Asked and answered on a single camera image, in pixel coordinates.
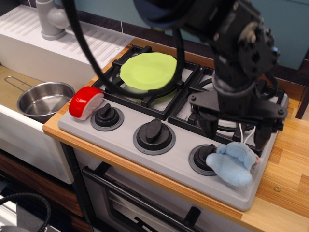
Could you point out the black right burner grate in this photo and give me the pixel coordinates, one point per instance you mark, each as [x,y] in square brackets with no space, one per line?
[227,132]

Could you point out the black right stove knob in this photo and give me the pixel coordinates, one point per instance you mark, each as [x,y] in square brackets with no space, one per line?
[197,159]

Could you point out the toy oven door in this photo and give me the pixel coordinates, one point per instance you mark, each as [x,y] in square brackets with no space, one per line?
[133,205]

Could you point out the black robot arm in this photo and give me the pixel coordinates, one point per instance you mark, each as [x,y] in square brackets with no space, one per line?
[244,54]

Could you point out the grey toy faucet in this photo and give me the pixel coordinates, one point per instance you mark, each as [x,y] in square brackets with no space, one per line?
[53,20]

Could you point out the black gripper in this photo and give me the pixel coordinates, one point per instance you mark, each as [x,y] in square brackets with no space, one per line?
[254,106]

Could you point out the white toy sink unit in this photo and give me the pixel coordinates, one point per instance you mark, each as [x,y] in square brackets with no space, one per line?
[26,55]

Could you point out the stainless steel pot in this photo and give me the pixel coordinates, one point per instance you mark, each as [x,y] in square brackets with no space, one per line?
[42,101]

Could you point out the red white toy cheese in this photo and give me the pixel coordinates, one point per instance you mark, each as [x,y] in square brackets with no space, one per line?
[85,101]

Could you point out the blue stuffed hippo toy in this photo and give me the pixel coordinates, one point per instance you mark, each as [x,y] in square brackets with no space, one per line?
[232,162]

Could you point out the black burner grate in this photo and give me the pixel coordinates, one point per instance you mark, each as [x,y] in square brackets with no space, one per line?
[227,132]
[158,106]

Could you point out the black left burner grate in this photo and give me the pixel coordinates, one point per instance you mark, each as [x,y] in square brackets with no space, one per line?
[158,106]

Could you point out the black middle stove knob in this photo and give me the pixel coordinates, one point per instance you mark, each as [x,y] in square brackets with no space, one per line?
[154,138]

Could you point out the black stove knob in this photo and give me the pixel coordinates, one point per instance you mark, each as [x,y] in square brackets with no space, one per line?
[154,138]
[107,118]
[197,159]

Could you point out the black left stove knob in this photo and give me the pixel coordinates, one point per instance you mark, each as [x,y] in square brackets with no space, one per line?
[107,118]

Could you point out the grey toy stove top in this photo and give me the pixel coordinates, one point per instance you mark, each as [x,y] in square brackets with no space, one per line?
[173,164]

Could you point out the green plastic plate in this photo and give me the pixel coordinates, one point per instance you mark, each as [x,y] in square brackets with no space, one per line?
[148,71]

